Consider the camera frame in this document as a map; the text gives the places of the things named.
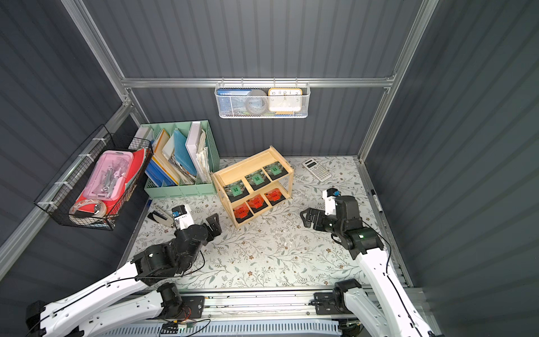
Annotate floral table mat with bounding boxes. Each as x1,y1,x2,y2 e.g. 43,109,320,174
113,155,405,292

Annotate blue box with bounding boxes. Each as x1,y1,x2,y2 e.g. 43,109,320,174
216,88,251,117

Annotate wooden two-tier shelf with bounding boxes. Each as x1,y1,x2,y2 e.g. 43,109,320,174
211,146,294,228

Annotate grey tape roll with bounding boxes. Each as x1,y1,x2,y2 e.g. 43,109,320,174
245,89,268,116

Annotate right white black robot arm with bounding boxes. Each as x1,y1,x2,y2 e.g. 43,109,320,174
300,188,435,336

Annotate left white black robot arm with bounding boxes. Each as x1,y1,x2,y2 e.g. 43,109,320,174
25,205,222,336

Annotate white wire wall basket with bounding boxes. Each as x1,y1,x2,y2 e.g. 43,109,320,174
214,81,311,119

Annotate white calculator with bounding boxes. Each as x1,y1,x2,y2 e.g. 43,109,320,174
302,158,332,183

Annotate black white stapler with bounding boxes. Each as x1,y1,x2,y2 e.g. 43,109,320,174
147,211,174,227

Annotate black marker pen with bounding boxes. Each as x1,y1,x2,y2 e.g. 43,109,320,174
371,190,383,213

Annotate white binder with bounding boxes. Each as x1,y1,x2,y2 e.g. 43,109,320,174
185,122,203,175

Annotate blue books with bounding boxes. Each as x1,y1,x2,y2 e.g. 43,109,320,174
145,159,176,188

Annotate green tea bag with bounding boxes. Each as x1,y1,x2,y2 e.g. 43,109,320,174
245,169,270,191
263,161,289,181
224,180,249,203

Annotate black wire basket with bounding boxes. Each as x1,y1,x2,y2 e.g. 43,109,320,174
35,126,153,230

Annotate red tea bag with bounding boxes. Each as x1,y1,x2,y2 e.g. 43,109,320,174
233,203,253,224
247,195,268,213
265,188,286,206

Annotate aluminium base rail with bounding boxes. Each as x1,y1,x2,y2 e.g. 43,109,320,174
179,286,353,320

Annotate pink plastic case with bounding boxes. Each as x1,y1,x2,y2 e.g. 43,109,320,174
82,150,133,202

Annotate yellow white clock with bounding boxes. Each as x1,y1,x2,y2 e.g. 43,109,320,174
268,88,303,114

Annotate clear tape roll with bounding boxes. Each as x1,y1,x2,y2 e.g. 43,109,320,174
69,199,107,226

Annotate green file organizer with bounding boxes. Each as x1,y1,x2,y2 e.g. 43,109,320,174
137,120,220,199

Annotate teal folder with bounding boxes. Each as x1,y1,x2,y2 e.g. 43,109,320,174
173,129,196,177

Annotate loose paper stack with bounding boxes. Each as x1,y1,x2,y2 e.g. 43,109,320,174
196,129,210,174

